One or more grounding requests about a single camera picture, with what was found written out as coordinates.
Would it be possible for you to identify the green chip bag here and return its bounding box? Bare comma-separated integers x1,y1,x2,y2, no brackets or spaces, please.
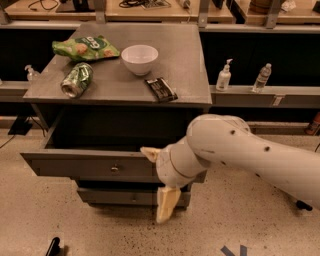
52,35,120,62

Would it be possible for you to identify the orange bottle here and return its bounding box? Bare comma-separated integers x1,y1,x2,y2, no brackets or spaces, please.
305,112,320,135

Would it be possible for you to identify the grey bottom drawer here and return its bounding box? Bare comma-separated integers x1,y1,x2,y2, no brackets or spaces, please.
76,187,192,208

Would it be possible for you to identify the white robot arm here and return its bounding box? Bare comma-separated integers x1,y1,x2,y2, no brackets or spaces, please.
141,114,320,223

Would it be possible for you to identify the grey top drawer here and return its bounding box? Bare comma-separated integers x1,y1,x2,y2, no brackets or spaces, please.
22,108,199,183

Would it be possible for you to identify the black object on floor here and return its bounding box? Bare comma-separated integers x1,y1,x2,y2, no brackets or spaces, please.
45,237,60,256

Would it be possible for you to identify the clear water bottle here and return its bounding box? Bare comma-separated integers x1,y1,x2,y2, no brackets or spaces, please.
252,63,272,93

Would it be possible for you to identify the black snack bar wrapper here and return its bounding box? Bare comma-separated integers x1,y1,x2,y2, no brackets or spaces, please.
145,77,178,102

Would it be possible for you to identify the white pump sanitizer bottle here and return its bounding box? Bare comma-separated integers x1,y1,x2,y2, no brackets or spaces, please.
216,59,232,91

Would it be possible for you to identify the grey drawer cabinet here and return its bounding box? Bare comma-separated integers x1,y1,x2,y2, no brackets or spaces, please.
24,23,212,193

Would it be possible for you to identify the grey drawer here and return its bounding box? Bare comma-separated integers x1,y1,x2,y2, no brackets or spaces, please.
22,108,199,183
76,187,192,208

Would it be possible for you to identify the green soda can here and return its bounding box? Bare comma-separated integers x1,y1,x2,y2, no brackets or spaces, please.
60,62,93,98

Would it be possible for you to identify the black monitor base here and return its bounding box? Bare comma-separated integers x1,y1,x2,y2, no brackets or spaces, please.
8,116,32,135

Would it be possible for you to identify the black stand leg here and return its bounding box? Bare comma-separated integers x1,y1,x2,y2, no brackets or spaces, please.
296,200,313,211

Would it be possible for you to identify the white bowl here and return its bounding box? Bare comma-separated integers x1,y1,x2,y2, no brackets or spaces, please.
121,45,158,76

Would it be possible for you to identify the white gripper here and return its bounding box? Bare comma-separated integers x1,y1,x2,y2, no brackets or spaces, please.
140,145,197,224

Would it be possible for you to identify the small clear pump bottle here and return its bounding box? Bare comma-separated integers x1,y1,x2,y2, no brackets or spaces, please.
25,65,40,82

